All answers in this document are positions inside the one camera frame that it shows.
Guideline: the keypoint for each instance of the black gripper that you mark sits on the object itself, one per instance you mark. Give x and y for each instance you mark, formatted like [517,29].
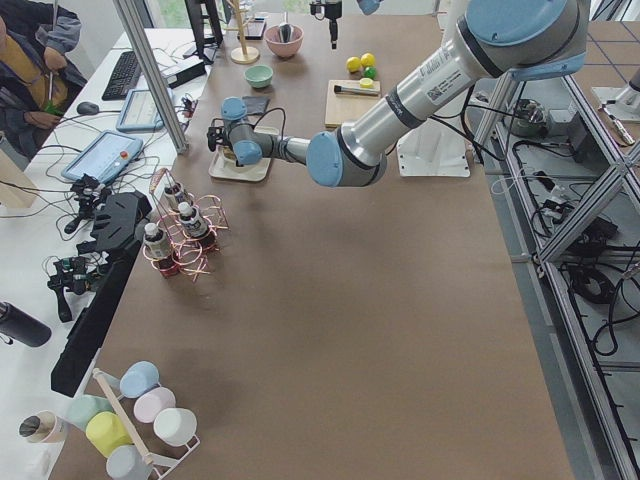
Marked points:
[332,11]

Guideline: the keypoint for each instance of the white round plate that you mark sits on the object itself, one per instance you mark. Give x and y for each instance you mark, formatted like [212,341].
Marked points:
[228,153]

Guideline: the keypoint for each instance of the cream rabbit tray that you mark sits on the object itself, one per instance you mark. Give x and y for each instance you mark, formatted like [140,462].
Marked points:
[222,168]

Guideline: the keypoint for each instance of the yellow lemon near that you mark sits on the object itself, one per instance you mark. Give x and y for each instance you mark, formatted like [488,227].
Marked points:
[353,64]

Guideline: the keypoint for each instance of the yellow lemon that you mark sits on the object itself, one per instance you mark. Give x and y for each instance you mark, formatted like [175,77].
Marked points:
[367,60]
[353,64]

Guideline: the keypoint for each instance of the metal ice scoop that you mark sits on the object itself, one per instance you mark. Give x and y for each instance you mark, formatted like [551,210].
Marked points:
[285,32]

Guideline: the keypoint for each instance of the yellow lemon far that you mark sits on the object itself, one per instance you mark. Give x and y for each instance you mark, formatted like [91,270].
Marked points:
[367,60]

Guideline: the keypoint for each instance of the pink bowl with ice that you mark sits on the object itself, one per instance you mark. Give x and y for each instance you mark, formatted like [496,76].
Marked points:
[284,49]

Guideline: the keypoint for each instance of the green lime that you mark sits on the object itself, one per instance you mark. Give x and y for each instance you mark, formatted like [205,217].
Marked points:
[370,72]

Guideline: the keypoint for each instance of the half lemon slice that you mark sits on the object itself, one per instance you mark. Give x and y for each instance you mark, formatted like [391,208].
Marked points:
[366,83]

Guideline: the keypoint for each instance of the steel muddler bar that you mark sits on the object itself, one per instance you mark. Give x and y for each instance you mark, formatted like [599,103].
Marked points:
[344,90]

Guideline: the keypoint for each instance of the wooden cutting board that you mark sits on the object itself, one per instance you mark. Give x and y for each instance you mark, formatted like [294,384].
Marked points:
[341,106]

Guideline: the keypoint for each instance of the mint green bowl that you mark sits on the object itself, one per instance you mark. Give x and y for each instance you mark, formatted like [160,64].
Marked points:
[259,76]

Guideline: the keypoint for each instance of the wooden mug tree stand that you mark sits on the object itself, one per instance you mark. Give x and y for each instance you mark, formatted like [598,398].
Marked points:
[244,54]

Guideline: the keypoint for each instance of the grey folded cloth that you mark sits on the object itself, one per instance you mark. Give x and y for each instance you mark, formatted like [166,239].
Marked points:
[255,105]

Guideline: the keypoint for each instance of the black keyboard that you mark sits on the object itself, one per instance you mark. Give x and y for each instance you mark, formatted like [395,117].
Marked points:
[124,77]

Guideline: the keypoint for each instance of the blue teach pendant far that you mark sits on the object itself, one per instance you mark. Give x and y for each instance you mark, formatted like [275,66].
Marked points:
[139,113]

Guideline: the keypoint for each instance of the blue teach pendant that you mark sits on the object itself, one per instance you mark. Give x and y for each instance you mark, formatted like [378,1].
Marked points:
[139,113]
[105,157]

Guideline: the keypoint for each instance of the tea bottle back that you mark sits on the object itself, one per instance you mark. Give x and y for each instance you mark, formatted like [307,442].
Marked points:
[175,194]

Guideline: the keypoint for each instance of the tea bottle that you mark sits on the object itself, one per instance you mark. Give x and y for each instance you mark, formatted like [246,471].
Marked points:
[192,221]
[175,194]
[157,245]

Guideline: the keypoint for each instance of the tea bottle middle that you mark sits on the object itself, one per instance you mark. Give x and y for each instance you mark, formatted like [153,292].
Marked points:
[192,221]

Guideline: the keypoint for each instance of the blue teach pendant near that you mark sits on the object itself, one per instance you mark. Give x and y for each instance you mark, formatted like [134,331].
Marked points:
[105,157]

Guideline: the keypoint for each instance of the computer mouse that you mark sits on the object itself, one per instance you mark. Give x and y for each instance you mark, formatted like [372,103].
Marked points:
[87,108]

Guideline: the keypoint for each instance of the tea bottle front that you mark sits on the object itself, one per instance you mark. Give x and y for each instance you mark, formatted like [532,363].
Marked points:
[157,245]

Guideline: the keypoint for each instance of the seated person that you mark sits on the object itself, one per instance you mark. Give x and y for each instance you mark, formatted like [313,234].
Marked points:
[38,81]

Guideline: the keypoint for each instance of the blue cup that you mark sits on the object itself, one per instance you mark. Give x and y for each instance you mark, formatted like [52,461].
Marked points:
[138,379]

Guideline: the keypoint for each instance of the pink cup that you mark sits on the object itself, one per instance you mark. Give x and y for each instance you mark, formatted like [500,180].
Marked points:
[148,406]

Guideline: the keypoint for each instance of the white cup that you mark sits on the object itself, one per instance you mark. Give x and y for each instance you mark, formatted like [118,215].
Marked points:
[175,426]

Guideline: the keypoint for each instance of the black water bottle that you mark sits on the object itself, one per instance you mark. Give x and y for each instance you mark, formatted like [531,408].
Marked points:
[17,325]

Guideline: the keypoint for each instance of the pale green cup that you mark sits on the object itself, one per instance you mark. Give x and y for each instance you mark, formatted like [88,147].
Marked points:
[84,408]

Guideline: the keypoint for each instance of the yellow cup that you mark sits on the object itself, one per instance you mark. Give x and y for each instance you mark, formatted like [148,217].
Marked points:
[106,432]

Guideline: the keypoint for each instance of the grey cup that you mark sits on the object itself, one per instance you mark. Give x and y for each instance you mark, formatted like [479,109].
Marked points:
[125,463]

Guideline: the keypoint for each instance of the aluminium frame post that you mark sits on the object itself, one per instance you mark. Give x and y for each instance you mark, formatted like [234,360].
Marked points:
[135,31]

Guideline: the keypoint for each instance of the copper wire bottle rack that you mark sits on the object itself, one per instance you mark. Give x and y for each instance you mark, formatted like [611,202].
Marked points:
[190,256]

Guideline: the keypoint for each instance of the white wire cup rack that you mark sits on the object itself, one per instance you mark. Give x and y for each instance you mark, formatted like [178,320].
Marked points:
[163,458]

